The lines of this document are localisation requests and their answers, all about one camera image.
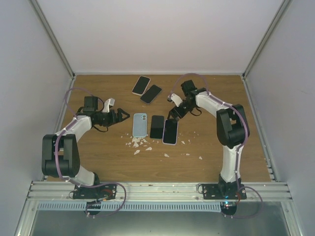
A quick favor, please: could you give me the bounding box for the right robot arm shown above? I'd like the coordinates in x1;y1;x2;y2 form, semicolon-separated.
168;80;250;199

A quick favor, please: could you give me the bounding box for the phone in grey case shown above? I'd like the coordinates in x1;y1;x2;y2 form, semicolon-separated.
140;85;162;104

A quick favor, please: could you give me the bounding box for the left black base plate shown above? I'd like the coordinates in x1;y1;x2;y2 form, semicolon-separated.
69;184;117;201

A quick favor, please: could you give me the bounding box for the phone in lilac case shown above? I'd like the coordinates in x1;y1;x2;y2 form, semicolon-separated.
162;119;178;145

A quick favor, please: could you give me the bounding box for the white debris pile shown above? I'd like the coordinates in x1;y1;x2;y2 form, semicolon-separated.
125;135;153;155

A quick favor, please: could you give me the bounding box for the light blue phone case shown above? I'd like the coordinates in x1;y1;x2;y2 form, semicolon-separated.
132;113;148;138

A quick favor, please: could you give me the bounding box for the phone in white case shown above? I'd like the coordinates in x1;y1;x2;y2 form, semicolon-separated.
132;76;151;96

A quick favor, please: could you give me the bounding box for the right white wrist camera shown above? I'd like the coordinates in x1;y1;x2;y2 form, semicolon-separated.
167;93;183;107

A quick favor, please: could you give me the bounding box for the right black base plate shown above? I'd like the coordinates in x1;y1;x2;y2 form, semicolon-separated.
198;182;247;200

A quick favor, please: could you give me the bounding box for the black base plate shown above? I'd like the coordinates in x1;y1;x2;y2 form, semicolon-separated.
69;184;117;201
198;182;247;200

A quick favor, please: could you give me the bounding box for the black smartphone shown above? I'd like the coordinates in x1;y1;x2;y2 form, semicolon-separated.
150;115;164;139

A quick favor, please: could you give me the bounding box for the grey slotted cable duct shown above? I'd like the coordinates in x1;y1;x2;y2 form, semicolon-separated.
37;201;221;212

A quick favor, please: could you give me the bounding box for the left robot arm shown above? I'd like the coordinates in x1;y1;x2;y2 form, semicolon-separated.
41;96;130;199

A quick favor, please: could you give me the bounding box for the aluminium rail frame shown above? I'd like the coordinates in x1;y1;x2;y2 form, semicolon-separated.
27;181;292;202

